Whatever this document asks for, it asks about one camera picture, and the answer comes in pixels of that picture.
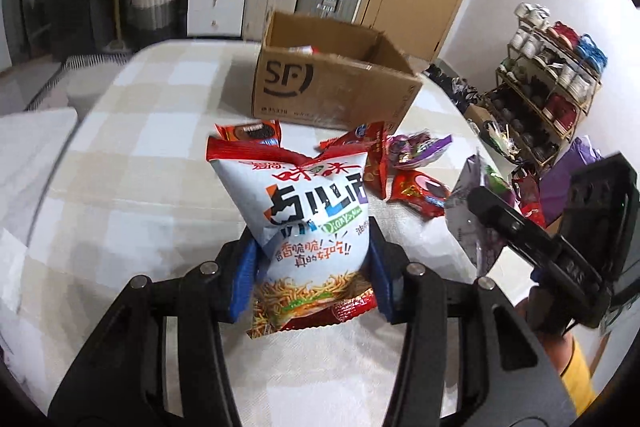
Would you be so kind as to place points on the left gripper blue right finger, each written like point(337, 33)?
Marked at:
point(380, 269)

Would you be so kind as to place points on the red chocolate cookie pack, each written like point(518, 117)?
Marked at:
point(265, 132)

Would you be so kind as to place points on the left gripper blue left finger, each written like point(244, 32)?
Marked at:
point(243, 273)

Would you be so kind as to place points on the red chocolate pie pack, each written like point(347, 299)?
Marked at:
point(421, 192)

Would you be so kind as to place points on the brown cardboard SF box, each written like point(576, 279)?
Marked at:
point(330, 74)

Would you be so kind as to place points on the purple plastic bag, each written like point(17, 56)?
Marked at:
point(555, 183)

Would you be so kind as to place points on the person's right hand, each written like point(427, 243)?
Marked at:
point(559, 348)

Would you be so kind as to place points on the white red noodle snack bag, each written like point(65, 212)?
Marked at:
point(310, 218)

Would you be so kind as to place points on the purple candy bag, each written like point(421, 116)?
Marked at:
point(412, 151)

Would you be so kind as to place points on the wooden shoe rack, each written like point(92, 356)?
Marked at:
point(544, 87)

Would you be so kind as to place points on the striped woven laundry basket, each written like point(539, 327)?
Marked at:
point(151, 15)

